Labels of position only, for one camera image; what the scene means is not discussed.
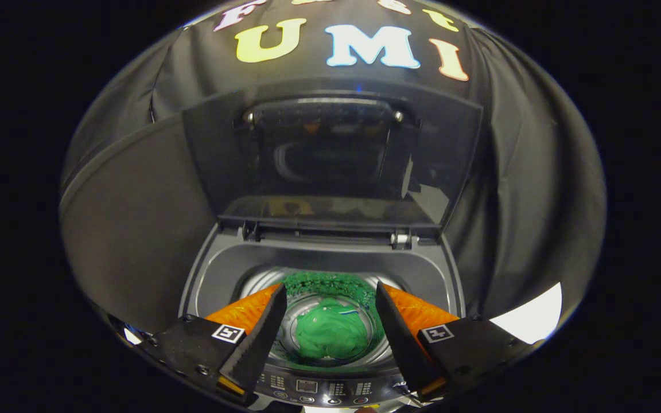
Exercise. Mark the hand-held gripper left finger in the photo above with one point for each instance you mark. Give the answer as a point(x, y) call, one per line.
point(259, 338)

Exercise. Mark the dark washing machine lid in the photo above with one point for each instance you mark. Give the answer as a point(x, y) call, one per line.
point(216, 149)

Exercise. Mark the white paper sheet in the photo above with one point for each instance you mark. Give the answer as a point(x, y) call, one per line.
point(531, 318)

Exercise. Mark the grey washing machine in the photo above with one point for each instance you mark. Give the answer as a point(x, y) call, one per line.
point(221, 275)

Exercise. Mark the green polo shirt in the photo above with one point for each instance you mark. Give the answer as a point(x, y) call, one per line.
point(330, 332)

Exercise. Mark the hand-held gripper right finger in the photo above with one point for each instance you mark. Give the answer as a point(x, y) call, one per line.
point(402, 338)

